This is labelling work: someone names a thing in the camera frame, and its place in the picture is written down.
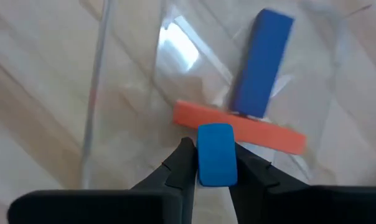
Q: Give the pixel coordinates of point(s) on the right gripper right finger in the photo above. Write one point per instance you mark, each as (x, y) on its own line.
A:
(300, 205)

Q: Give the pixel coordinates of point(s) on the long blue rectangular block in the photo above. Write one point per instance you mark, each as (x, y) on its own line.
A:
(262, 62)

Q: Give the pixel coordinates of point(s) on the clear plastic bin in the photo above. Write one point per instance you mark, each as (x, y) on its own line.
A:
(181, 49)

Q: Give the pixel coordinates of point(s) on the orange block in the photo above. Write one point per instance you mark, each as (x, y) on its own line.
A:
(269, 137)

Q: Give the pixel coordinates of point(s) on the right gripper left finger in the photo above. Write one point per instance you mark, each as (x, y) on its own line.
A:
(113, 208)

